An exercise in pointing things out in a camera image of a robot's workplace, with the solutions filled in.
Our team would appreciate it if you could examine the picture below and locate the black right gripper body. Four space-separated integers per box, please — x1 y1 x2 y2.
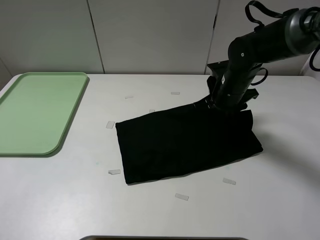
207 60 260 112

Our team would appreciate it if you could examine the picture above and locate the black short sleeve t-shirt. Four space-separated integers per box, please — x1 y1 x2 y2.
114 76 264 186

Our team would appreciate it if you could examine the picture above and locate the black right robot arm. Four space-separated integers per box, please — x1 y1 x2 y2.
205 0 320 113

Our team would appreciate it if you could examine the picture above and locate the light green plastic tray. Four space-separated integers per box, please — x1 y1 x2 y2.
0 72 89 157

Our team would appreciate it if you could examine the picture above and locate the clear tape piece lower right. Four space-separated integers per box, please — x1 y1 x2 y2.
222 177 237 186

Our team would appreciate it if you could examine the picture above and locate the clear tape piece left middle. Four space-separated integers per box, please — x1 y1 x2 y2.
106 121 115 129

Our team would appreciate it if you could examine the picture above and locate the clear tape piece lower centre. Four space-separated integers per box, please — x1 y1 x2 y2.
175 193 189 201

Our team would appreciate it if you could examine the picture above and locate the clear tape piece lower left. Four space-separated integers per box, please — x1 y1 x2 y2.
108 169 121 176

